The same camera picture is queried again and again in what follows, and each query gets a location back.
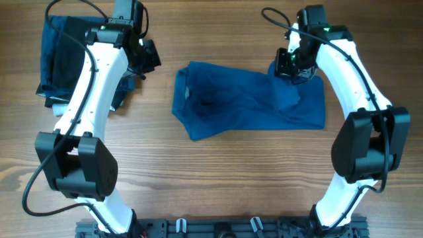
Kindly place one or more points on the blue polo shirt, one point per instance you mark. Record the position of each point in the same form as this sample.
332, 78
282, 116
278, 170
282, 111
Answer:
210, 99

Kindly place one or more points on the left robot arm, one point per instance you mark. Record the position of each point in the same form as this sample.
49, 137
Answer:
73, 157

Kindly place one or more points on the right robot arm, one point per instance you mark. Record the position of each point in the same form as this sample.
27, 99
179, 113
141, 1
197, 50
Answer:
371, 141

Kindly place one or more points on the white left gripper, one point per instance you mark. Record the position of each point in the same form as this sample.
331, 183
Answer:
153, 61

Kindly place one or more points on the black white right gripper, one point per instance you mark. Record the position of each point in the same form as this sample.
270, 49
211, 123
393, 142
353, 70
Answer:
281, 69

